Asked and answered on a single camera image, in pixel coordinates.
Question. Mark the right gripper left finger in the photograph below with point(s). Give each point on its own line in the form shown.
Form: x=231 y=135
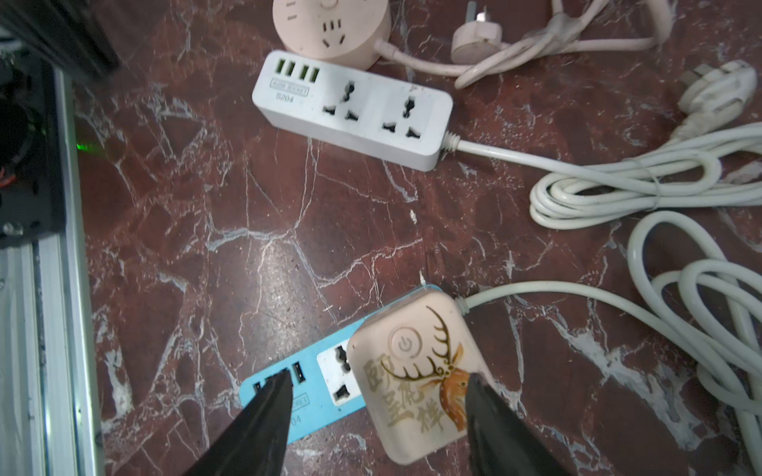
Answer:
x=255 y=442

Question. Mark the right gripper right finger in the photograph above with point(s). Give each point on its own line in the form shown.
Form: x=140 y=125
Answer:
x=500 y=444

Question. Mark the peach plug adapter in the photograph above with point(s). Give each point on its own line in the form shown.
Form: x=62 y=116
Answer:
x=412 y=361

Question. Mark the white power strip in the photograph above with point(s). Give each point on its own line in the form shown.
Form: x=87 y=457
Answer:
x=387 y=119

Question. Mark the round pink power socket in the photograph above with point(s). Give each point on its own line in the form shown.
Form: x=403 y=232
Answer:
x=343 y=32

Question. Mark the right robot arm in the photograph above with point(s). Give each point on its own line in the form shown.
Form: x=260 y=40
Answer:
x=214 y=243

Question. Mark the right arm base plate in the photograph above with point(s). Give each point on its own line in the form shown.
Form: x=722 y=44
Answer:
x=32 y=190

